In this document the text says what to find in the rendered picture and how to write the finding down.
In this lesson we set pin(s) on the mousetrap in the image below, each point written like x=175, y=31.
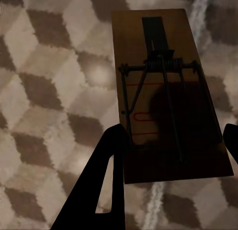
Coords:
x=170, y=129

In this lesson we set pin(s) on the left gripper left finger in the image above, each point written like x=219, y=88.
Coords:
x=78, y=212

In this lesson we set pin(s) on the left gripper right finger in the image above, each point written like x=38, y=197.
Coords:
x=230, y=136

